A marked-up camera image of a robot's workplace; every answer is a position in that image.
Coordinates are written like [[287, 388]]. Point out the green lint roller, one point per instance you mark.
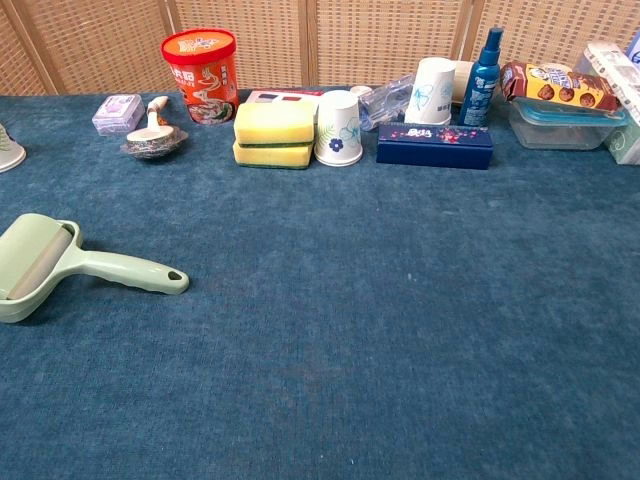
[[125, 270]]

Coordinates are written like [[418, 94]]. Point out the blue tablecloth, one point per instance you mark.
[[320, 325]]

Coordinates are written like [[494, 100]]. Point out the yellow sponge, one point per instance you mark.
[[272, 122], [270, 156]]

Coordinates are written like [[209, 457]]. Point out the paper cup with blue flower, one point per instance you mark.
[[339, 130]]

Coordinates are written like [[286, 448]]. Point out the navy blue rectangular box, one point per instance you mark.
[[432, 147]]

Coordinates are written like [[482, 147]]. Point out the white and red flat box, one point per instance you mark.
[[280, 96]]

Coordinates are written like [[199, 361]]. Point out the clear plastic bag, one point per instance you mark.
[[385, 102]]

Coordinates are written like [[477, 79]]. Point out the small white round lid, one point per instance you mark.
[[360, 91]]

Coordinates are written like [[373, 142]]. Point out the paper cup with butterfly print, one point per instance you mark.
[[430, 90]]

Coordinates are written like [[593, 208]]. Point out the red instant noodle cup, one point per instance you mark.
[[200, 75]]

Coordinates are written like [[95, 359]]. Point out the woven rattan folding screen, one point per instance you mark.
[[380, 40]]

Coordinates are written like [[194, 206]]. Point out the blue spray bottle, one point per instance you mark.
[[480, 85]]

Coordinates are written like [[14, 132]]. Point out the purple soap box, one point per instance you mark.
[[117, 115]]

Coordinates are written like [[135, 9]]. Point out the clear container with blue lid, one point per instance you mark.
[[560, 130]]

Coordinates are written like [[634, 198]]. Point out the brown cookie package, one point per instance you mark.
[[560, 85]]

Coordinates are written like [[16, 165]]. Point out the paper cup with green print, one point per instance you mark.
[[7, 150]]

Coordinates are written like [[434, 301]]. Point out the white tissue pack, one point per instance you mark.
[[612, 65]]

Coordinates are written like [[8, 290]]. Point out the blue and white package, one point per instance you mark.
[[634, 50]]

